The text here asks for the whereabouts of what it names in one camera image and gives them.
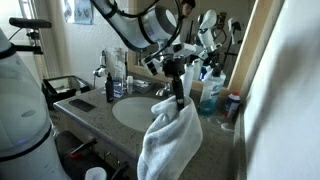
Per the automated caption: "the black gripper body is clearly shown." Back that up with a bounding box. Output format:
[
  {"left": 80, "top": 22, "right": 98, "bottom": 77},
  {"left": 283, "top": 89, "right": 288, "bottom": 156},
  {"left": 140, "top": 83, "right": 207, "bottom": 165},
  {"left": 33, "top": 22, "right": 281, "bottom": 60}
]
[{"left": 162, "top": 54, "right": 187, "bottom": 82}]

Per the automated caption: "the white terry towel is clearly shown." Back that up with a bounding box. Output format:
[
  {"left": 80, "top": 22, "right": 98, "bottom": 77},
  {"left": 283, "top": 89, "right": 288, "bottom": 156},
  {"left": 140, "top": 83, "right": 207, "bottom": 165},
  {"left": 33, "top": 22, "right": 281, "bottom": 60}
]
[{"left": 136, "top": 95, "right": 204, "bottom": 180}]

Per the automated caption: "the chrome faucet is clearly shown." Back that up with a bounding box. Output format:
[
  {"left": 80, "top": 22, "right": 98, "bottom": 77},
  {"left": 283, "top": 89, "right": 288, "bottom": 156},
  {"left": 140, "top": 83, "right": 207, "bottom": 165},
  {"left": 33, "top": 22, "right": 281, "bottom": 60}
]
[{"left": 154, "top": 82, "right": 173, "bottom": 98}]

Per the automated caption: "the tall white spray can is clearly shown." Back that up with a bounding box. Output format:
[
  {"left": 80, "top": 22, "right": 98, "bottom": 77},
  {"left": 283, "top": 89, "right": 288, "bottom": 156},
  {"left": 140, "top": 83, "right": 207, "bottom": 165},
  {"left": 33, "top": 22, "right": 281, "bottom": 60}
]
[{"left": 182, "top": 63, "right": 195, "bottom": 98}]

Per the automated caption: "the blue mouthwash bottle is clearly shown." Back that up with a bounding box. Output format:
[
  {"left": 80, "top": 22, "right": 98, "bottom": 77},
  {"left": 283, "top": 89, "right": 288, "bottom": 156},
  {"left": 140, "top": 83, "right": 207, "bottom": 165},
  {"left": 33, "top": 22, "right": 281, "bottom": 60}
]
[{"left": 198, "top": 67, "right": 227, "bottom": 116}]

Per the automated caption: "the small white bottle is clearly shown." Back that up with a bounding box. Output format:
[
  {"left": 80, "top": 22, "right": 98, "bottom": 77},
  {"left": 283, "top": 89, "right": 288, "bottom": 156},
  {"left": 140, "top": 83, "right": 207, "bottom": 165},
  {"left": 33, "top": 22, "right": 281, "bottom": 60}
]
[{"left": 126, "top": 75, "right": 135, "bottom": 95}]

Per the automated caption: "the oval beige sink basin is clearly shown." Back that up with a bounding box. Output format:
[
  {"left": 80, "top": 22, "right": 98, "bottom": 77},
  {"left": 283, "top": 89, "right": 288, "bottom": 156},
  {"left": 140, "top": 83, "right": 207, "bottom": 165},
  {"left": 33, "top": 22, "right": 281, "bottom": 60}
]
[{"left": 111, "top": 95, "right": 168, "bottom": 134}]

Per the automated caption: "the red capped white can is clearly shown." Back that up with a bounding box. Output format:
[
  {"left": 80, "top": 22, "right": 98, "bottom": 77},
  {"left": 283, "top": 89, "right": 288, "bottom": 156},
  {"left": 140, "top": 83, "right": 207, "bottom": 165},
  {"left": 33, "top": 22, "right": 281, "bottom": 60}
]
[{"left": 223, "top": 91, "right": 241, "bottom": 118}]

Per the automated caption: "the clear bottle blue label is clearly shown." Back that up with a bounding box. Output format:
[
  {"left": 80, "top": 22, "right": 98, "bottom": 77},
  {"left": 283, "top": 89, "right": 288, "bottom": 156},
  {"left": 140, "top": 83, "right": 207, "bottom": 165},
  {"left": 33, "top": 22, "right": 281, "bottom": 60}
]
[{"left": 112, "top": 64, "right": 125, "bottom": 100}]

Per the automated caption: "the slim black bottle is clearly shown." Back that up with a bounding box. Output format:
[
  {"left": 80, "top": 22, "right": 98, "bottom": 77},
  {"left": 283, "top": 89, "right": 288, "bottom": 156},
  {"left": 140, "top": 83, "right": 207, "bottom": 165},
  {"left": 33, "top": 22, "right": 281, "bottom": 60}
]
[{"left": 105, "top": 72, "right": 115, "bottom": 104}]

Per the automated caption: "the vanity cabinet front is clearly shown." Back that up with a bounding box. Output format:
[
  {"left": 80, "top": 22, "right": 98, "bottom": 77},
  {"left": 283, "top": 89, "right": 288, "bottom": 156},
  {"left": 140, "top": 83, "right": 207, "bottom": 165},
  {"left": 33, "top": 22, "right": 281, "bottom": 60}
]
[{"left": 53, "top": 108, "right": 148, "bottom": 180}]

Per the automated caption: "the black smartphone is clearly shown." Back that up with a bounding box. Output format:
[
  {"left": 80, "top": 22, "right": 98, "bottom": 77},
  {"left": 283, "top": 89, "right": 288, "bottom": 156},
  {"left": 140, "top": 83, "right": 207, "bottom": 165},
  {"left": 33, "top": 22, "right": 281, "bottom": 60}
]
[{"left": 67, "top": 98, "right": 97, "bottom": 113}]

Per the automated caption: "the black waste bin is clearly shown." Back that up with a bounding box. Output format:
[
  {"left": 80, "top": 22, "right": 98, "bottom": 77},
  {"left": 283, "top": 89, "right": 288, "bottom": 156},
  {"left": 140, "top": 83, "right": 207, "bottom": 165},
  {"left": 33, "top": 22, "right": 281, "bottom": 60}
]
[{"left": 41, "top": 74, "right": 93, "bottom": 110}]

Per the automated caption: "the black perforated mounting board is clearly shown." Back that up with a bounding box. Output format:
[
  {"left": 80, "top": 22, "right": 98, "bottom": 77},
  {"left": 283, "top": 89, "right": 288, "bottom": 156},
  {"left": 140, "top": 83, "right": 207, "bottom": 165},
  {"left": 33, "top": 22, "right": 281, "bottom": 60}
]
[{"left": 54, "top": 129, "right": 134, "bottom": 180}]

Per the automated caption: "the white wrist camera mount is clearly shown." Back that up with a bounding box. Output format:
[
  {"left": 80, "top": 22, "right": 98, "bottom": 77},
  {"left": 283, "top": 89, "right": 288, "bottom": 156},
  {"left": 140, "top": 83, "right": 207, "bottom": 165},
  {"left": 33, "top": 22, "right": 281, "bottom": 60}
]
[{"left": 139, "top": 55, "right": 162, "bottom": 77}]

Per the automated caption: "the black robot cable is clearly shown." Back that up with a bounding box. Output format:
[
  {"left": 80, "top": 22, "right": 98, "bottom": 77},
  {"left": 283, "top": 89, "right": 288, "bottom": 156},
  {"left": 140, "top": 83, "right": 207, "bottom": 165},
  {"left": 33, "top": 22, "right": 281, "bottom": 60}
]
[{"left": 113, "top": 0, "right": 186, "bottom": 59}]

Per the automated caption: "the wood framed wall mirror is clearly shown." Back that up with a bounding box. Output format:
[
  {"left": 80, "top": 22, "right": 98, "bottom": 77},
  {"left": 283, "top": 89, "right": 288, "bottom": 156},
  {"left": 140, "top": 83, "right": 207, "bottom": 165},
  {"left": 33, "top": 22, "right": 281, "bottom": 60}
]
[{"left": 127, "top": 0, "right": 286, "bottom": 101}]

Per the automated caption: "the black clamp handle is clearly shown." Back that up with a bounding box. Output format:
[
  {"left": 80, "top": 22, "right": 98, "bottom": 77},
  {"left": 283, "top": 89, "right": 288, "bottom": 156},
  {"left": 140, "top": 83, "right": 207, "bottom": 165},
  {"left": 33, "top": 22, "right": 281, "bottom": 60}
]
[{"left": 110, "top": 161, "right": 131, "bottom": 180}]

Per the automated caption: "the blue wall poster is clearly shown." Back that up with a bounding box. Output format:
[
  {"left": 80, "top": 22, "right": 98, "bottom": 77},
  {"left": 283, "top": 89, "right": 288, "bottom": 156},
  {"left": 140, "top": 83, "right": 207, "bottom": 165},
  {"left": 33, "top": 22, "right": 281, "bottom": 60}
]
[{"left": 62, "top": 0, "right": 95, "bottom": 26}]

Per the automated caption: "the red handled black clamp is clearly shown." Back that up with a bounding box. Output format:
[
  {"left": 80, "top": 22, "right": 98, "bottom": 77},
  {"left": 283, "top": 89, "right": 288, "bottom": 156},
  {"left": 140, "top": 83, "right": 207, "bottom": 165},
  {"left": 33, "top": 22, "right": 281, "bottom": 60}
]
[{"left": 67, "top": 137, "right": 100, "bottom": 160}]

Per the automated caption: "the black camera stand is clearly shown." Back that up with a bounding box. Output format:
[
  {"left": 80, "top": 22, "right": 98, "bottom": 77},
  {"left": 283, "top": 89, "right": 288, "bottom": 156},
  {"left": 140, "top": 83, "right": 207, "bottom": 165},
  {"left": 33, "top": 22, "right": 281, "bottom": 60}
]
[{"left": 0, "top": 17, "right": 53, "bottom": 56}]

